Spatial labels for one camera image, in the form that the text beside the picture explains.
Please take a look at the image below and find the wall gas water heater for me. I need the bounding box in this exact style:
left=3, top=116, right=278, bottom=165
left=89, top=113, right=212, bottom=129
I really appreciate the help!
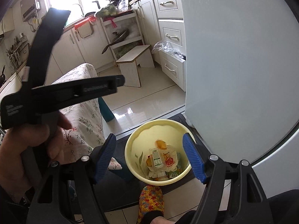
left=20, top=0, right=41, bottom=22

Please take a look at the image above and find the green vegetables bag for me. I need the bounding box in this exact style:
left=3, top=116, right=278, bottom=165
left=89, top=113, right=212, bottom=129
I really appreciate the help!
left=95, top=4, right=118, bottom=19

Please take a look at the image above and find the floral tablecloth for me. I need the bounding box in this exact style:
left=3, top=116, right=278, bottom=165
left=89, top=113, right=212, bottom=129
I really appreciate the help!
left=52, top=63, right=122, bottom=170

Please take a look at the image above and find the small white wooden stool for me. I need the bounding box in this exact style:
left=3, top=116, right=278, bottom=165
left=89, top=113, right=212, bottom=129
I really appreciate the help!
left=116, top=45, right=155, bottom=88

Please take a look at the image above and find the yellow trash bin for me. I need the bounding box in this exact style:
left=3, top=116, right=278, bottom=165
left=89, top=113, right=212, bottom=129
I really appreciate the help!
left=125, top=119, right=194, bottom=186

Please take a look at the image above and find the clear bag on drawer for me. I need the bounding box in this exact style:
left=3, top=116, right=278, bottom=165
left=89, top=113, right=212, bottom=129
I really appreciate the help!
left=152, top=41, right=186, bottom=60

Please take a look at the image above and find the black wok on stove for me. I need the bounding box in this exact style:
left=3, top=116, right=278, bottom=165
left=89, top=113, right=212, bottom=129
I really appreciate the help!
left=0, top=65, right=6, bottom=87

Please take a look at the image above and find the black pan on cart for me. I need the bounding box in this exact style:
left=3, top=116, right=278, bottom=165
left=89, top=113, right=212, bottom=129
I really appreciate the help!
left=102, top=28, right=130, bottom=54

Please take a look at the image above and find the white plastic bag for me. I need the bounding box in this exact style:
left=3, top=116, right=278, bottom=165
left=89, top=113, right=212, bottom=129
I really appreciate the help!
left=144, top=140, right=182, bottom=181

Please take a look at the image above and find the colourful knitted slipper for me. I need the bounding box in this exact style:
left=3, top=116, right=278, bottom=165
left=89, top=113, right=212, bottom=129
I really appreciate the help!
left=136, top=185, right=164, bottom=223

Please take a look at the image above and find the person's left hand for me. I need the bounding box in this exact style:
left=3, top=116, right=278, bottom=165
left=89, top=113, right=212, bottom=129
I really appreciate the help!
left=0, top=110, right=73, bottom=203

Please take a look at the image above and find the red bag door hanger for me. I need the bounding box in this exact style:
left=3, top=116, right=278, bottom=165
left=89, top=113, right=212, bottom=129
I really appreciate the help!
left=75, top=16, right=96, bottom=38

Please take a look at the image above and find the white rolling shelf cart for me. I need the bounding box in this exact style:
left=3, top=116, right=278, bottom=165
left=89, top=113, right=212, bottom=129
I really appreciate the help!
left=100, top=10, right=144, bottom=61

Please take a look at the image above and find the white refrigerator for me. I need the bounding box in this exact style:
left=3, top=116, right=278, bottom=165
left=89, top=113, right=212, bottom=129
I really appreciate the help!
left=177, top=0, right=299, bottom=199

